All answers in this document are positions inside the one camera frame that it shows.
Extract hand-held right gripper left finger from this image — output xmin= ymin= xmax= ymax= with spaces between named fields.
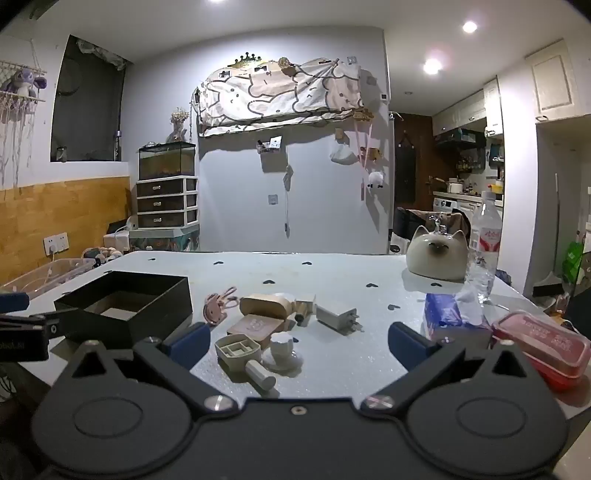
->
xmin=60 ymin=322 xmax=241 ymax=421

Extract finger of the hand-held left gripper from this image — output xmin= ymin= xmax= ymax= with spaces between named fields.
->
xmin=0 ymin=312 xmax=62 ymax=339
xmin=0 ymin=292 xmax=30 ymax=315

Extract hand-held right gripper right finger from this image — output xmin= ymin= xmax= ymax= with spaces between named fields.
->
xmin=360 ymin=322 xmax=543 ymax=421

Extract beige divided tray with handle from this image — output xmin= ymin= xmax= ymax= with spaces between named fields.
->
xmin=215 ymin=335 xmax=277 ymax=393

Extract black box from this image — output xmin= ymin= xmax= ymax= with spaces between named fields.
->
xmin=53 ymin=271 xmax=194 ymax=352

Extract square wooden block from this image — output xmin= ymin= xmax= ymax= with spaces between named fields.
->
xmin=227 ymin=314 xmax=279 ymax=350

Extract white knob-shaped bottle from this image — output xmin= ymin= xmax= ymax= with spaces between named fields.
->
xmin=263 ymin=335 xmax=304 ymax=373

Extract clear plastic storage bin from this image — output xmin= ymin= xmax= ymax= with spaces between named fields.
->
xmin=0 ymin=257 xmax=97 ymax=297

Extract blue tissue pack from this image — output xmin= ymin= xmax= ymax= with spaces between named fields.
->
xmin=424 ymin=292 xmax=493 ymax=352

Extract white charger plug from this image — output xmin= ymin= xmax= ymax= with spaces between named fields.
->
xmin=315 ymin=302 xmax=363 ymax=334

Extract beige oval case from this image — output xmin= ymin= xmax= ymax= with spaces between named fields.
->
xmin=239 ymin=295 xmax=296 ymax=331

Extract pile of soft toys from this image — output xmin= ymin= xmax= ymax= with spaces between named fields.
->
xmin=82 ymin=246 xmax=124 ymax=265

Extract small wooden stamp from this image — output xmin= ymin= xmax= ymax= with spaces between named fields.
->
xmin=294 ymin=298 xmax=317 ymax=326

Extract patterned low cabinet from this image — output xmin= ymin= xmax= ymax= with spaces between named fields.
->
xmin=129 ymin=227 xmax=201 ymax=253

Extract white box device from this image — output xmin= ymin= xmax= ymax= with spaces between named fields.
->
xmin=103 ymin=230 xmax=133 ymax=253

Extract clear water bottle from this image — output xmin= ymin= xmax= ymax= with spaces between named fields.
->
xmin=465 ymin=190 xmax=503 ymax=304

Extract red lidded lunch box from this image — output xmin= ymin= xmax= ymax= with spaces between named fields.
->
xmin=490 ymin=310 xmax=591 ymax=393

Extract white washing machine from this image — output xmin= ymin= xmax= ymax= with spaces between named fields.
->
xmin=433 ymin=196 xmax=482 ymax=228

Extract white three-drawer unit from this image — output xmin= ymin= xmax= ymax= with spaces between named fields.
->
xmin=136 ymin=176 xmax=200 ymax=230

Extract glass fish tank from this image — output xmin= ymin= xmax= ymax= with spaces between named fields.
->
xmin=137 ymin=141 xmax=197 ymax=181

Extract green bag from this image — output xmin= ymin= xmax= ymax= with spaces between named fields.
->
xmin=564 ymin=241 xmax=586 ymax=283

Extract white hanging bag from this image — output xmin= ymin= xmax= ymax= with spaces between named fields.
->
xmin=329 ymin=142 xmax=359 ymax=165

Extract dark window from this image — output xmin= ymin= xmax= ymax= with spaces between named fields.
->
xmin=50 ymin=34 xmax=127 ymax=162

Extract vase with dried flowers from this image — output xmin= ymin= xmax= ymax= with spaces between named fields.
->
xmin=166 ymin=107 xmax=189 ymax=144

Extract purple plush toy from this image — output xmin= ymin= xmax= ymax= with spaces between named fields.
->
xmin=0 ymin=67 xmax=48 ymax=99

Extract printed cartoon cloth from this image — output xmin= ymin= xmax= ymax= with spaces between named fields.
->
xmin=196 ymin=57 xmax=363 ymax=137

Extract white upper cabinet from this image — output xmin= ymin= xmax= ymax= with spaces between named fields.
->
xmin=525 ymin=39 xmax=581 ymax=121

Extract white wall socket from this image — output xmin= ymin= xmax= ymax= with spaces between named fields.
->
xmin=43 ymin=233 xmax=70 ymax=255

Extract macrame wall hanging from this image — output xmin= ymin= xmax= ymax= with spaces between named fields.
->
xmin=0 ymin=39 xmax=48 ymax=188

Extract hanging cable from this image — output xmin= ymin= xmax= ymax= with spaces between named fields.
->
xmin=281 ymin=164 xmax=295 ymax=237

